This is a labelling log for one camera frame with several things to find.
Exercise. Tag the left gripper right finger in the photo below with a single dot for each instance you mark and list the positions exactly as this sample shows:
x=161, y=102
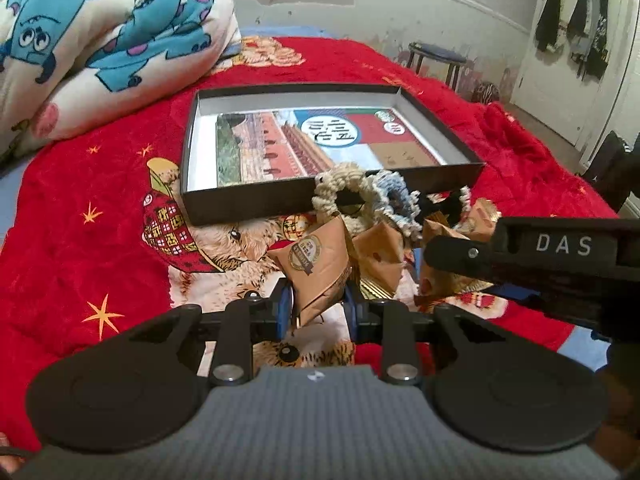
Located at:
x=388, y=323

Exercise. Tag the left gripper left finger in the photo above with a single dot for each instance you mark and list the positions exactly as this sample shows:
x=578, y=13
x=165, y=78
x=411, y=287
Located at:
x=249, y=321

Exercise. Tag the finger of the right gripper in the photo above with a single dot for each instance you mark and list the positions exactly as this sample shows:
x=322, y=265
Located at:
x=460, y=255

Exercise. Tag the printed booklet in box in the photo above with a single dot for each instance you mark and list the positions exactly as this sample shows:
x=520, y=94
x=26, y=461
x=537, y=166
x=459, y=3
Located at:
x=292, y=143

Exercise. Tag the patterned ball on floor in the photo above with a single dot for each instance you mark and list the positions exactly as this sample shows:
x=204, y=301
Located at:
x=485, y=92

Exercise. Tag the black shallow cardboard box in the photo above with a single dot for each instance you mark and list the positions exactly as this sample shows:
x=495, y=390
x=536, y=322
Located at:
x=208, y=203

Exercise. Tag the cartoon monster print comforter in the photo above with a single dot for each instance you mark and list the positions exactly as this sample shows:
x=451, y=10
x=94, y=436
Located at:
x=68, y=66

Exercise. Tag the round blue stool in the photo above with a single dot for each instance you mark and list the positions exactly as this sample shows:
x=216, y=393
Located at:
x=420, y=51

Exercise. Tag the blue white knitted scrunchie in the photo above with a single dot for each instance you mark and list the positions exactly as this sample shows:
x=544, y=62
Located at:
x=395, y=204

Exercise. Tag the brown paper packet with logo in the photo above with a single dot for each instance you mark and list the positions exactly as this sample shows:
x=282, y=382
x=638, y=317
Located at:
x=318, y=266

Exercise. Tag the white door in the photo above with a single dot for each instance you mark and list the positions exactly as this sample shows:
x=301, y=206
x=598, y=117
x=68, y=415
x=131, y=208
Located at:
x=578, y=110

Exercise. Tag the hanging dark clothes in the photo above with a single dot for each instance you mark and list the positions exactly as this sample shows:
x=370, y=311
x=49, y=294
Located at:
x=579, y=27

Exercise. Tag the cream knitted scrunchie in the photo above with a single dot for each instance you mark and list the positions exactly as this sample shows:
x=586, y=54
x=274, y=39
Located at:
x=349, y=193

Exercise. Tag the light blue bed sheet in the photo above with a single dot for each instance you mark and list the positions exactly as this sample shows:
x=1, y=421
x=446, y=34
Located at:
x=582, y=348

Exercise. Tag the black knitted scrunchie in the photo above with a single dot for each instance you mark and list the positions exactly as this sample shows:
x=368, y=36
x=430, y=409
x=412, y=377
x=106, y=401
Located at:
x=448, y=208

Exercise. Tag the black backpack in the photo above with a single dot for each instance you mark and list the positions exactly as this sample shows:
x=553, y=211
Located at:
x=614, y=170

